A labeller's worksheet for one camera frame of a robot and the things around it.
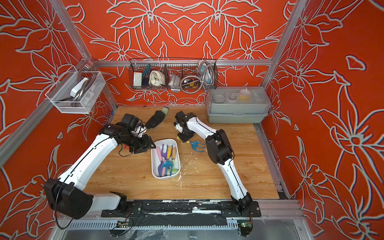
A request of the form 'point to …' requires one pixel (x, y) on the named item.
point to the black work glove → (157, 118)
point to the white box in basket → (137, 79)
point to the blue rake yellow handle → (195, 144)
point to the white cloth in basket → (156, 78)
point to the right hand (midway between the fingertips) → (182, 138)
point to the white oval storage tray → (155, 160)
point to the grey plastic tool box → (238, 104)
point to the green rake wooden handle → (174, 170)
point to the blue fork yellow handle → (167, 162)
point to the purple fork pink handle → (164, 154)
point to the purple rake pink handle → (158, 151)
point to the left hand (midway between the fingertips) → (152, 146)
